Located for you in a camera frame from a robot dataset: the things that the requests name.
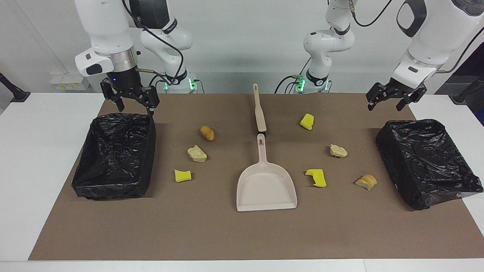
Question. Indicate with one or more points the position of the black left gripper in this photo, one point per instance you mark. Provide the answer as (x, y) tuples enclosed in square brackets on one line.
[(401, 88)]

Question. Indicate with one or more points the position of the brown table mat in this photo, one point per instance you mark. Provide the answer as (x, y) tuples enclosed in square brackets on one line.
[(227, 234)]

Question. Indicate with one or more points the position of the bin with black plastic bag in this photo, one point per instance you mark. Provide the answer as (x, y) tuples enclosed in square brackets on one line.
[(113, 158), (423, 162)]

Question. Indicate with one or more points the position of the striped croissant-like bread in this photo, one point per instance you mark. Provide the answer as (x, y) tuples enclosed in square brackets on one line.
[(366, 182)]

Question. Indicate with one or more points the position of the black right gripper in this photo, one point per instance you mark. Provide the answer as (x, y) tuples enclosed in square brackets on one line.
[(126, 79)]

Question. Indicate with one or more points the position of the beige plastic dustpan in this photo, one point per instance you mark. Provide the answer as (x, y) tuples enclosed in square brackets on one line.
[(264, 185)]

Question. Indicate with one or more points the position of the notched yellow sponge piece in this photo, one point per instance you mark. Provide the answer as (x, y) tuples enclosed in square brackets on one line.
[(317, 179)]

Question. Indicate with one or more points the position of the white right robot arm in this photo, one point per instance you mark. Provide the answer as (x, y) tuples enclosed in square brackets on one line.
[(106, 22)]

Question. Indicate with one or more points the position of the yellow sponge with green backing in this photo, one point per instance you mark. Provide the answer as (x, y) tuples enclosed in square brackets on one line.
[(307, 121)]

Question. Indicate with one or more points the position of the pale torn bread chunk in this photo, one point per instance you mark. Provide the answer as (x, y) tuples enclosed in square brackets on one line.
[(197, 153)]

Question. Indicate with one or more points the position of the pale ridged bread piece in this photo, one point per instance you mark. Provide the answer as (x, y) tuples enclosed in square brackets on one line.
[(338, 151)]

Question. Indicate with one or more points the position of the beige hand brush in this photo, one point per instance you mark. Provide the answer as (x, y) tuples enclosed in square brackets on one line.
[(259, 117)]

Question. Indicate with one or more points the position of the white wall socket box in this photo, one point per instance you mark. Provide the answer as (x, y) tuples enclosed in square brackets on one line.
[(70, 83)]

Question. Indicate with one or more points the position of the black stand foot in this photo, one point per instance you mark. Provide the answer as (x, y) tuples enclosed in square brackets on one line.
[(15, 92), (463, 96)]

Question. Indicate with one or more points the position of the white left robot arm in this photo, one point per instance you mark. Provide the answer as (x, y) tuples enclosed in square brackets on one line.
[(435, 34)]

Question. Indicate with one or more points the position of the brown peanut-shaped bread roll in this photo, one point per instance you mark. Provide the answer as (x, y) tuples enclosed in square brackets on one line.
[(207, 133)]

